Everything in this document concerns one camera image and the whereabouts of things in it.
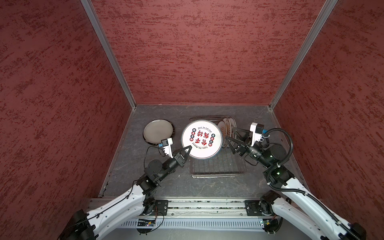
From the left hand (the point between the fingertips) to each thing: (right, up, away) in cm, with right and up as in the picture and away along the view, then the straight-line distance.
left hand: (192, 150), depth 70 cm
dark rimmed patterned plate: (-27, +7, +32) cm, 42 cm away
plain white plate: (-27, +7, +32) cm, 42 cm away
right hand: (+16, +7, -6) cm, 18 cm away
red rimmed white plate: (+6, +6, -2) cm, 9 cm away
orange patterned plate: (+19, +10, +22) cm, 31 cm away
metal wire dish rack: (+19, -13, +19) cm, 30 cm away
